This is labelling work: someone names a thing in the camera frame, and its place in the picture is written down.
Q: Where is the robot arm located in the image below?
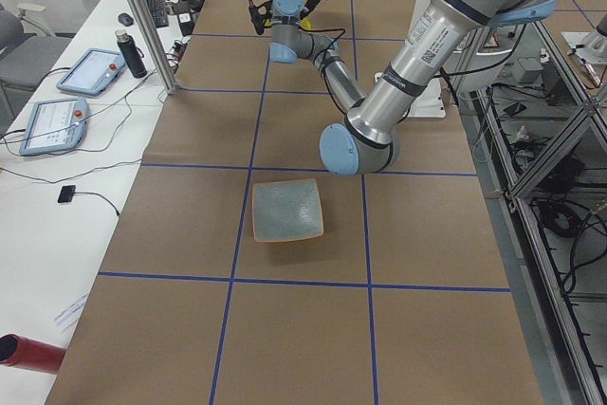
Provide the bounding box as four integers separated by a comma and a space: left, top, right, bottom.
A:
320, 0, 557, 176
269, 0, 366, 114

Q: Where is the grey square plate orange rim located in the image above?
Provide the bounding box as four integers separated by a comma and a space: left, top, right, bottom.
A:
252, 178, 324, 243

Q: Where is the black keyboard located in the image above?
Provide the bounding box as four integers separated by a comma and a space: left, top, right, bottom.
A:
144, 0, 169, 28

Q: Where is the black water bottle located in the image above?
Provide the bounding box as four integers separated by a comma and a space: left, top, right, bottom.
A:
115, 29, 147, 79

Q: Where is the computer mouse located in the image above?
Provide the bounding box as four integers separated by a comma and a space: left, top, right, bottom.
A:
118, 12, 134, 27

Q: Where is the teach pendant far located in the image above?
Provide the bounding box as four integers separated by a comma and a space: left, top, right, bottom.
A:
56, 48, 125, 97

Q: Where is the teach pendant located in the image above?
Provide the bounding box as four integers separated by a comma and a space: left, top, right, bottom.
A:
56, 48, 125, 97
19, 97, 89, 156

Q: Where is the teach pendant near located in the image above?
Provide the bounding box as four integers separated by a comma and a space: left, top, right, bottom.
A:
19, 97, 89, 156

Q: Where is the black small box device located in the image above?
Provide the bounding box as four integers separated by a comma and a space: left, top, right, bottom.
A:
57, 185, 76, 204

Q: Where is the red fire extinguisher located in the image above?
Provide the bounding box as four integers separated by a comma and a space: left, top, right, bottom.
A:
1, 334, 66, 375

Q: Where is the aluminium frame post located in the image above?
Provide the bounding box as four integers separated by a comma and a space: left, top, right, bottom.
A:
127, 0, 176, 95

